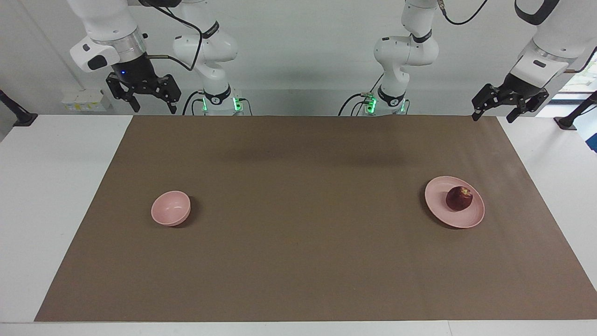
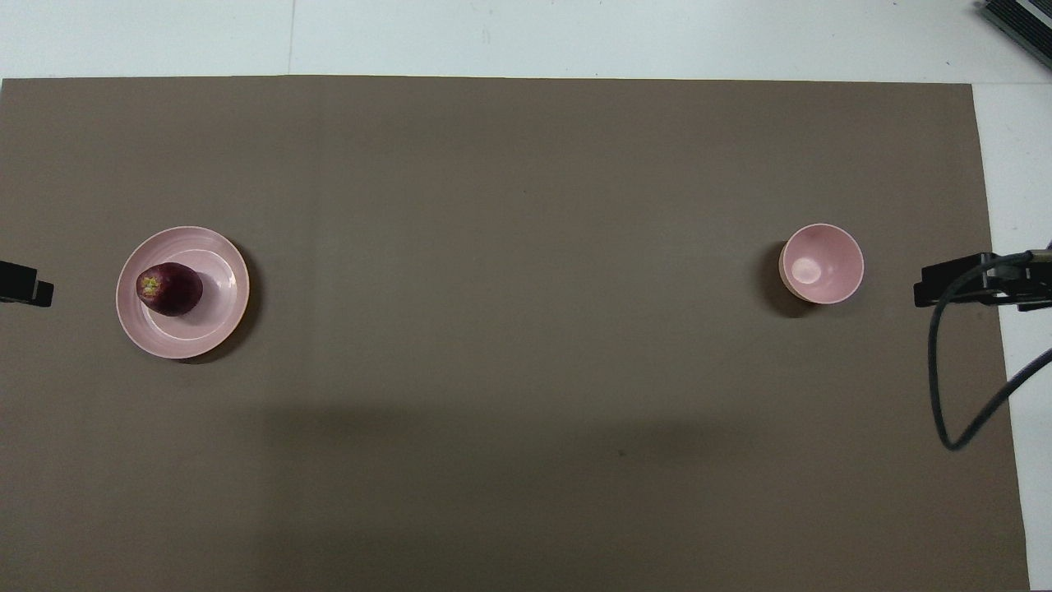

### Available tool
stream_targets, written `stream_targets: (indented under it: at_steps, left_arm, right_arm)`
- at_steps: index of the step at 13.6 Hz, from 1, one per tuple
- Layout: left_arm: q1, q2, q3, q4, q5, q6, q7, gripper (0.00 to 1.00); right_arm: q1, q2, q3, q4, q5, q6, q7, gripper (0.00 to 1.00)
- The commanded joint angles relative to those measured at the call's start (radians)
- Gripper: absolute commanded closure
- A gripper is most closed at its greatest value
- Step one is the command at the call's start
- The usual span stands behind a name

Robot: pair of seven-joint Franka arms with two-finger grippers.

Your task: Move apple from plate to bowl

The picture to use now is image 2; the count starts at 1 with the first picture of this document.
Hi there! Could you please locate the dark red apple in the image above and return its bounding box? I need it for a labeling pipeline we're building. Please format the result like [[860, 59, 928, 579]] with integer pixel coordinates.
[[136, 262, 205, 317]]

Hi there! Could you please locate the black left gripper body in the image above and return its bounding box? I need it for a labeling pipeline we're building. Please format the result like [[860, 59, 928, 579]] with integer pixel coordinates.
[[0, 261, 38, 303]]

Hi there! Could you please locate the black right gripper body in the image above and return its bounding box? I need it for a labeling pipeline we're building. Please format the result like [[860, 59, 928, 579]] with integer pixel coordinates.
[[925, 255, 1002, 307]]

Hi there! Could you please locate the pink bowl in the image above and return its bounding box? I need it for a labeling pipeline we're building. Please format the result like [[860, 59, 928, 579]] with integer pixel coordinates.
[[778, 223, 865, 306]]

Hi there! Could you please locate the brown table mat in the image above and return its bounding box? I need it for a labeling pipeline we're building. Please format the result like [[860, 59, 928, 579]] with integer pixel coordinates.
[[0, 76, 1031, 592]]

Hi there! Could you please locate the pink plate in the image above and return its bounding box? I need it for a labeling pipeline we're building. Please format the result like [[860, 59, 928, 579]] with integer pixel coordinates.
[[115, 226, 251, 360]]

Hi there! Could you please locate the grey ribbed metal device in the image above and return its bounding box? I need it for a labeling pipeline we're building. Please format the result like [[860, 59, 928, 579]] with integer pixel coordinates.
[[976, 0, 1052, 71]]

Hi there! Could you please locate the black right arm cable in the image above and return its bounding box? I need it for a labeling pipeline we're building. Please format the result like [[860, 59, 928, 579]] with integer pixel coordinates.
[[927, 251, 1052, 451]]

